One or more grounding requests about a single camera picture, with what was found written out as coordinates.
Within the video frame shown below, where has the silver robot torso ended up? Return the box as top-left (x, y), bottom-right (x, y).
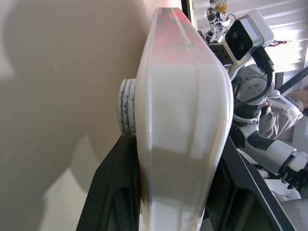
top-left (208, 42), bottom-right (275, 126)

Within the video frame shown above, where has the person in beige clothes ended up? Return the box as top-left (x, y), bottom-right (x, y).
top-left (258, 88), bottom-right (308, 141)

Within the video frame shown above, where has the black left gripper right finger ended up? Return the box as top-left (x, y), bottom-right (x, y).
top-left (206, 136), bottom-right (292, 231)

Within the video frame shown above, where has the white robot head camera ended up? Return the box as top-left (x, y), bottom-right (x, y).
top-left (225, 9), bottom-right (275, 61)

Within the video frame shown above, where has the small white robot figure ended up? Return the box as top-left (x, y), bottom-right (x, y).
top-left (205, 0), bottom-right (232, 44)

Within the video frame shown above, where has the white plastic bottle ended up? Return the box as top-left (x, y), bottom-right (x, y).
top-left (116, 7), bottom-right (235, 231)

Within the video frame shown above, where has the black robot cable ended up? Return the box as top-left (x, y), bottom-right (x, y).
top-left (234, 45), bottom-right (275, 109)

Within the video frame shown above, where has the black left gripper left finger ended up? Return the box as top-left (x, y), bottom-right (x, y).
top-left (76, 136), bottom-right (145, 231)

